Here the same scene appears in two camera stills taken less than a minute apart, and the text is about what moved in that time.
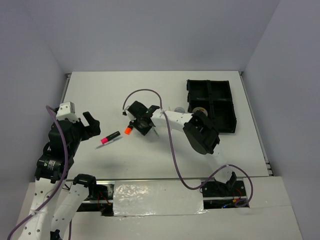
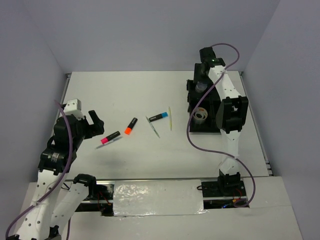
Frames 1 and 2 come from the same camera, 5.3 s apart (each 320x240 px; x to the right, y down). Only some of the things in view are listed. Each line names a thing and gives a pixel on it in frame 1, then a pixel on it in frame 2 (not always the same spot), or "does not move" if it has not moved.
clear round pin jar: [179, 109] to [200, 87]
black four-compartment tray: [215, 96] does not move
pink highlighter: [106, 139] does not move
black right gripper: [143, 132] to [197, 77]
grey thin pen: [109, 142] does not move
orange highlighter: [127, 130] does not move
